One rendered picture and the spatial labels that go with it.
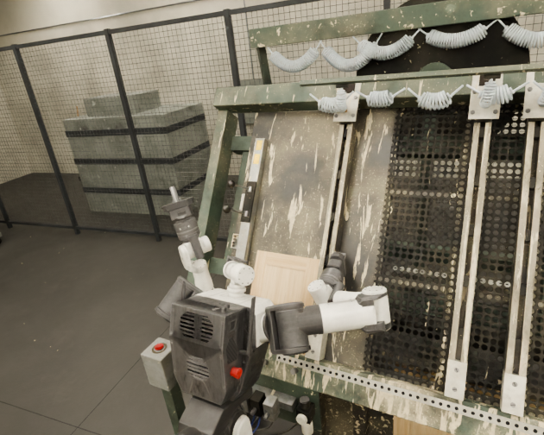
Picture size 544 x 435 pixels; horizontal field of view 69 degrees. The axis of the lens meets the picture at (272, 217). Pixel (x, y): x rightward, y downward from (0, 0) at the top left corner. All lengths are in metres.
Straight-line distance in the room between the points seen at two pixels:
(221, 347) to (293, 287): 0.68
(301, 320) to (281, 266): 0.62
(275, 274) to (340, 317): 0.65
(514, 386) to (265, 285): 1.00
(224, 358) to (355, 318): 0.40
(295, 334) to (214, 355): 0.24
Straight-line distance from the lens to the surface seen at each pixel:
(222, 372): 1.22
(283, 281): 1.79
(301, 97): 1.88
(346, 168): 1.72
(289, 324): 1.22
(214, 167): 2.05
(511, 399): 1.62
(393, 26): 2.20
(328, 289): 1.49
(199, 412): 1.39
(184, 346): 1.27
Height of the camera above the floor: 2.09
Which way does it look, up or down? 23 degrees down
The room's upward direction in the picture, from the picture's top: 7 degrees counter-clockwise
